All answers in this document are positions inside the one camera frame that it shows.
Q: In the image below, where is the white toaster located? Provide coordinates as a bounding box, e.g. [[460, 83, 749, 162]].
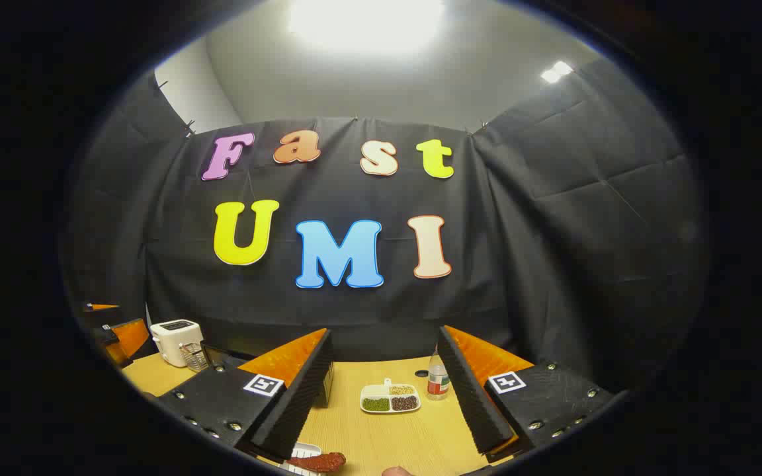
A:
[[149, 319, 204, 368]]

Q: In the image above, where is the large ceiling light panel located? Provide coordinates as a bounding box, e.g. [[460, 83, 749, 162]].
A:
[[288, 0, 446, 55]]

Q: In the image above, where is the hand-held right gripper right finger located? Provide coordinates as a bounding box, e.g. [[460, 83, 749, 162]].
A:
[[436, 324, 630, 465]]

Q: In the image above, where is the white divided plate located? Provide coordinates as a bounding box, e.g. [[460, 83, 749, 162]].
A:
[[360, 378, 421, 415]]

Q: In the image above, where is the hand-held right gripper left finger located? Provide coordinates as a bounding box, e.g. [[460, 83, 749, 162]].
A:
[[155, 327, 335, 463]]

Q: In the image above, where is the white oval dish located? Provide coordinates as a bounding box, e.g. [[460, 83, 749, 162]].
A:
[[280, 443, 323, 475]]

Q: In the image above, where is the clear red label bottle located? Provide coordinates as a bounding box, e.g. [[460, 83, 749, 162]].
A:
[[427, 344, 451, 401]]

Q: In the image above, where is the black backdrop cloth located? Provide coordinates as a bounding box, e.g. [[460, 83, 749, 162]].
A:
[[63, 59, 709, 397]]

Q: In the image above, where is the red-brown roast meat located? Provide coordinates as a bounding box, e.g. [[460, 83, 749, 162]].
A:
[[288, 452, 347, 472]]

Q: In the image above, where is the metal wire basket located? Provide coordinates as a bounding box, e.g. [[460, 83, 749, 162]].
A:
[[179, 342, 210, 372]]

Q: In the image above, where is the small ceiling light panel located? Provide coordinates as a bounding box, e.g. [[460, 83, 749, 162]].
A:
[[540, 61, 574, 84]]

